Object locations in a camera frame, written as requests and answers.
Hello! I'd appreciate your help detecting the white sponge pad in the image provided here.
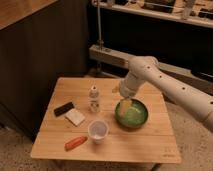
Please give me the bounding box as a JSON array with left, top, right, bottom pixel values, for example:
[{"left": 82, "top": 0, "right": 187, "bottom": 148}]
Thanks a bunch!
[{"left": 65, "top": 109, "right": 85, "bottom": 126}]

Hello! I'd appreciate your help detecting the dark wooden cabinet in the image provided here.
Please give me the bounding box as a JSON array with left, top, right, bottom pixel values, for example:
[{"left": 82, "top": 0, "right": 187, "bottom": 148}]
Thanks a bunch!
[{"left": 0, "top": 0, "right": 89, "bottom": 139}]

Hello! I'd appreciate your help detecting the small clear bottle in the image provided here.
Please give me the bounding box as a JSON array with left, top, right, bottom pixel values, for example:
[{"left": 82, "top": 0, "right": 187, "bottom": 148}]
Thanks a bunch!
[{"left": 89, "top": 85, "right": 100, "bottom": 113}]

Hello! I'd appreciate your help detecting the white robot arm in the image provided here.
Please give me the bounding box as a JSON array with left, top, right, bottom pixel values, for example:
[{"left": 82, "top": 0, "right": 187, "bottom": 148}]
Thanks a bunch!
[{"left": 119, "top": 56, "right": 213, "bottom": 133}]

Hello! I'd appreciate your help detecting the wooden folding table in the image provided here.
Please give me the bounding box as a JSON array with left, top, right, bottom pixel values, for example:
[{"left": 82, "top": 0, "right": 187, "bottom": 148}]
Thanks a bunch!
[{"left": 30, "top": 76, "right": 182, "bottom": 169}]

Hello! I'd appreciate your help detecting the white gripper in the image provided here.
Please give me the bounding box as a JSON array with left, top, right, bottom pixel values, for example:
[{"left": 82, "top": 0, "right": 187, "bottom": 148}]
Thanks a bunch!
[{"left": 119, "top": 78, "right": 138, "bottom": 115}]

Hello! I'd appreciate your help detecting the orange carrot toy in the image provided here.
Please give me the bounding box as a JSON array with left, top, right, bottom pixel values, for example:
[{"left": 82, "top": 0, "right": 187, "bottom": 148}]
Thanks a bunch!
[{"left": 64, "top": 136, "right": 87, "bottom": 151}]

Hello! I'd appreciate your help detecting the green ceramic bowl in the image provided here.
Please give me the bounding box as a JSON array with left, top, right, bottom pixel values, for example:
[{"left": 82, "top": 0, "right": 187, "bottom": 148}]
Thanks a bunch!
[{"left": 115, "top": 99, "right": 148, "bottom": 129}]

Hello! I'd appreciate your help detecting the metal shelf rack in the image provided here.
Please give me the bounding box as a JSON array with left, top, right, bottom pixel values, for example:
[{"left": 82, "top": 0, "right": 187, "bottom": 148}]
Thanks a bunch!
[{"left": 88, "top": 0, "right": 213, "bottom": 96}]

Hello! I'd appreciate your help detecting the black rectangular block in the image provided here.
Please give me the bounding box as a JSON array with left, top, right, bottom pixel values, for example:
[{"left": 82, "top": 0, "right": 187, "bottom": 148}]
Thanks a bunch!
[{"left": 54, "top": 102, "right": 74, "bottom": 117}]

